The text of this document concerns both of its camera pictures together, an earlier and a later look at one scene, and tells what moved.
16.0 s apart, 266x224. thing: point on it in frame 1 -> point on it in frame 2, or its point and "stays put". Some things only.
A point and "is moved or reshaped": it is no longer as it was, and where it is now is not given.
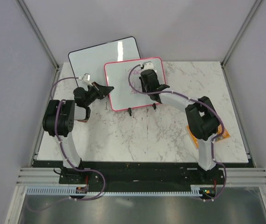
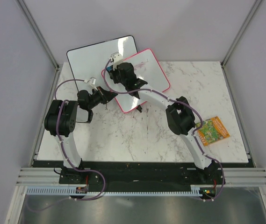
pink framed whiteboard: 121,96 is moved or reshaped
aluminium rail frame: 46,176 stays put
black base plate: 143,173 stays put
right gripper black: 143,89 -> 113,73
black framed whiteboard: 91,60 stays put
